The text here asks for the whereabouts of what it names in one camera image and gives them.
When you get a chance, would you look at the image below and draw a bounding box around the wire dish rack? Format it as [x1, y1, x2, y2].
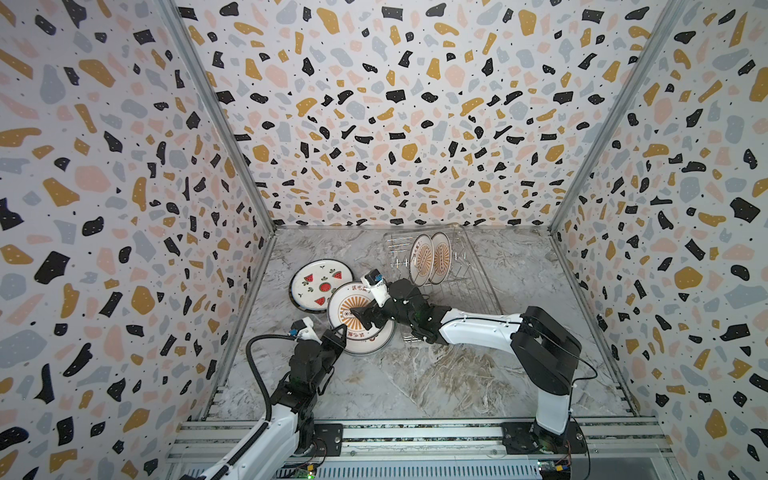
[383, 224, 502, 315]

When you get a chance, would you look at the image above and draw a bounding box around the aluminium corner post right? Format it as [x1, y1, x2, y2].
[548, 0, 685, 237]

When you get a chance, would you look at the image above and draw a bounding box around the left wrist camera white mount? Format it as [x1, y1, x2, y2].
[289, 317, 321, 344]

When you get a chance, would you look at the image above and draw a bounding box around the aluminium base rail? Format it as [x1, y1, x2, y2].
[167, 416, 679, 480]

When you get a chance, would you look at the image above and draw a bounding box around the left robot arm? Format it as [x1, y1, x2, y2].
[198, 319, 347, 479]

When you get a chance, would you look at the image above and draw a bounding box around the watermelon pattern plate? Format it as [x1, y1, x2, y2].
[289, 259, 353, 313]

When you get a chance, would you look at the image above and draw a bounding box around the white plate red rim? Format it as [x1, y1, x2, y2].
[409, 234, 434, 286]

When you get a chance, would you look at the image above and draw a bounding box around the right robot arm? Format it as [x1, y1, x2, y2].
[350, 270, 582, 454]

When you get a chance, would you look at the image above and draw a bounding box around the orange sunburst plate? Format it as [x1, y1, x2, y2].
[327, 282, 395, 356]

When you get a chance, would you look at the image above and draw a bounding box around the aluminium corner post left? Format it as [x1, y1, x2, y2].
[155, 0, 276, 236]

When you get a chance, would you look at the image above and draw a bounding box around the aluminium corner post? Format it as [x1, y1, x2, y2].
[548, 0, 685, 237]
[155, 0, 276, 236]

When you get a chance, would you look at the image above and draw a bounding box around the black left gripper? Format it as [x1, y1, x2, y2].
[308, 323, 344, 394]

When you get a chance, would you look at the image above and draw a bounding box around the sunburst plate in rack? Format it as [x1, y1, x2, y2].
[430, 232, 452, 284]

